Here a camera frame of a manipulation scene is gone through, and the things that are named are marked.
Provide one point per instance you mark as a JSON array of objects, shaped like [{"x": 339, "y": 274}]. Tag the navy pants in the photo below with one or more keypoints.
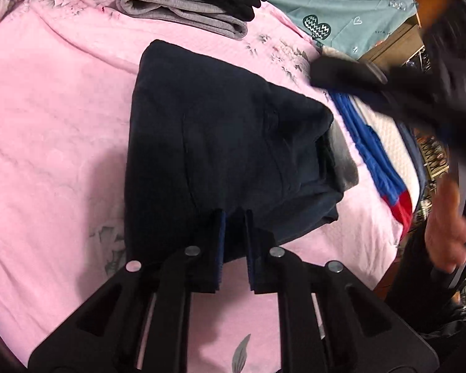
[{"x": 217, "y": 143}]

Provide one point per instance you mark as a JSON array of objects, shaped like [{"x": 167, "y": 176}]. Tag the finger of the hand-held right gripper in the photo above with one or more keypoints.
[{"x": 353, "y": 75}]

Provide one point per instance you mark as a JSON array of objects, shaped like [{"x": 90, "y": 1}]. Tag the wooden display cabinet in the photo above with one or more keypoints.
[{"x": 396, "y": 42}]

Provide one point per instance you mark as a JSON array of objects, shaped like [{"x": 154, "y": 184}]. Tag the pink floral bedsheet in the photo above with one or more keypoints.
[{"x": 62, "y": 143}]

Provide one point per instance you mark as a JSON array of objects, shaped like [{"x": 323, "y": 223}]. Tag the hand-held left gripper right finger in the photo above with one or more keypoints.
[{"x": 250, "y": 248}]

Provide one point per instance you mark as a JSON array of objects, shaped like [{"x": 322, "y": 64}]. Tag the person's right hand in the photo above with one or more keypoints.
[{"x": 446, "y": 233}]

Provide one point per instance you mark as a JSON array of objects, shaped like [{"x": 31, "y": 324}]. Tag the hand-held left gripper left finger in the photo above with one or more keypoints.
[{"x": 219, "y": 248}]

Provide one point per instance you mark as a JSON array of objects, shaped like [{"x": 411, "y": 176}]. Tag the blue and red shorts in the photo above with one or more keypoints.
[{"x": 369, "y": 140}]

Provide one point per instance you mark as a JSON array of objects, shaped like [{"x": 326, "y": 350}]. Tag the green heart print quilt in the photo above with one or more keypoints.
[{"x": 365, "y": 4}]

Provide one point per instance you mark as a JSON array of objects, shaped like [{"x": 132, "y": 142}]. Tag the dark grey folded pants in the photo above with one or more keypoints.
[{"x": 186, "y": 11}]

